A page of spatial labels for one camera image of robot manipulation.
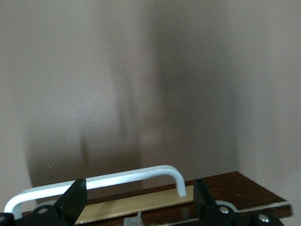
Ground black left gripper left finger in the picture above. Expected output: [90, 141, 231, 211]
[0, 178, 87, 226]

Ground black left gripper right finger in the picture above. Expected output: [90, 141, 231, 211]
[193, 179, 285, 226]

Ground wooden drawer with white handle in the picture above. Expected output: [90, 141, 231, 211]
[3, 164, 292, 226]

